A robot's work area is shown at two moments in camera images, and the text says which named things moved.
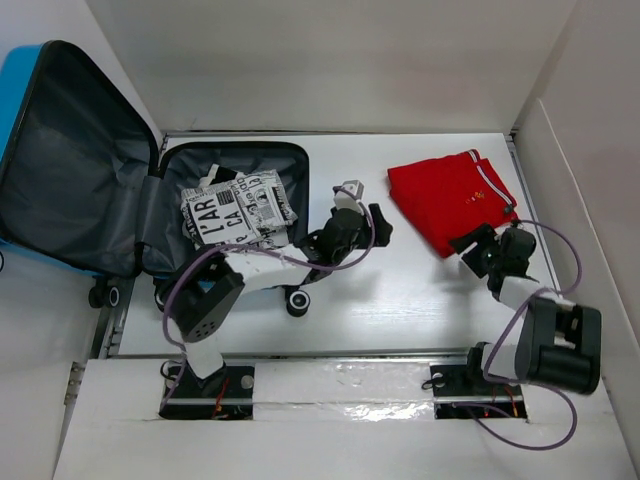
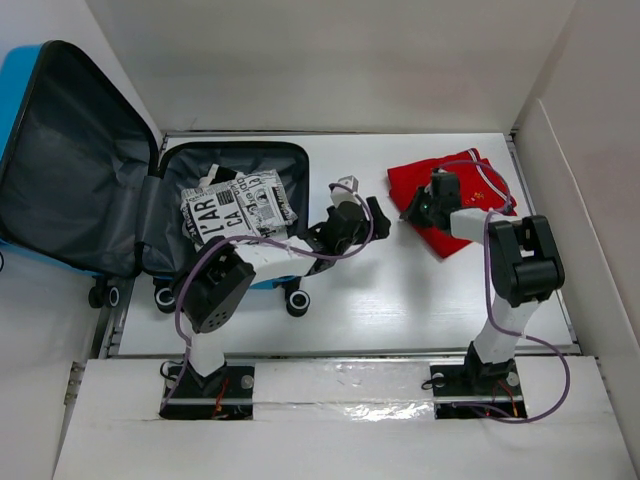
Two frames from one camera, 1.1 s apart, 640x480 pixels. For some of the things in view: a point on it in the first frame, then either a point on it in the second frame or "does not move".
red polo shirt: x=450 y=196 does not move
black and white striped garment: x=217 y=174 does not move
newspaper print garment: x=242 y=212 does not move
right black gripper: x=479 y=234 -> x=411 y=215
